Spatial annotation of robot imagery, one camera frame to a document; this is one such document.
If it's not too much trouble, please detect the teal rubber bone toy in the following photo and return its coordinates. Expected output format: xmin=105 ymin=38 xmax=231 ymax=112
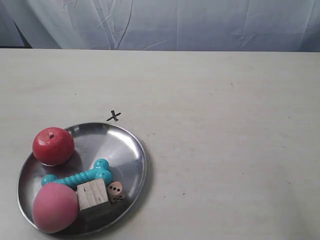
xmin=41 ymin=158 xmax=113 ymax=188

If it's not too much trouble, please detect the white backdrop cloth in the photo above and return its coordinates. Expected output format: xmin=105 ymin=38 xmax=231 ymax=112
xmin=0 ymin=0 xmax=320 ymax=52

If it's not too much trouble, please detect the round steel plate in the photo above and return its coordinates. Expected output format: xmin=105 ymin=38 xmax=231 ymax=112
xmin=17 ymin=122 xmax=148 ymax=237

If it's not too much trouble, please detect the wooden cube block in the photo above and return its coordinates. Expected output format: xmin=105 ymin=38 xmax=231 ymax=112
xmin=76 ymin=178 xmax=110 ymax=211

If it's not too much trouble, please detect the red toy apple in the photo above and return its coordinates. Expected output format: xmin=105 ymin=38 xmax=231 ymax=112
xmin=32 ymin=127 xmax=75 ymax=166

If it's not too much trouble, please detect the wooden die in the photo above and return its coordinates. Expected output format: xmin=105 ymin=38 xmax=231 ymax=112
xmin=107 ymin=181 xmax=126 ymax=203

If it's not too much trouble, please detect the black X mark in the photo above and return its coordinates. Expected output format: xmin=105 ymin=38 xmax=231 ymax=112
xmin=106 ymin=110 xmax=122 ymax=122

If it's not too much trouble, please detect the pink foam ball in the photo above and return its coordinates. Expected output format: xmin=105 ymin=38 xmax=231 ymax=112
xmin=32 ymin=182 xmax=79 ymax=234

